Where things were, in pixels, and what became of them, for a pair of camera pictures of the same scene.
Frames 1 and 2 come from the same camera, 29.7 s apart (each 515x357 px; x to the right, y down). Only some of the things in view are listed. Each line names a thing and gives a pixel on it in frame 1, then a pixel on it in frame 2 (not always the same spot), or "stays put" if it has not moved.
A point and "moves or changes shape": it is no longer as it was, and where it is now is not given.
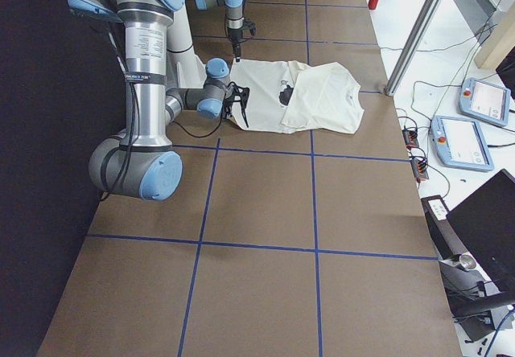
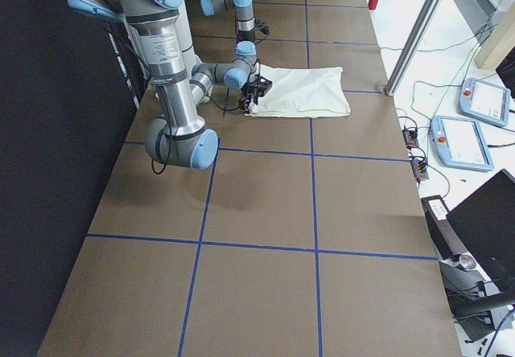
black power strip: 419,165 stays put
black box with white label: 445,237 stays put
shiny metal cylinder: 464,260 stays put
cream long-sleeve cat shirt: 286,96 moves or changes shape
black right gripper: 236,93 -> 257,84
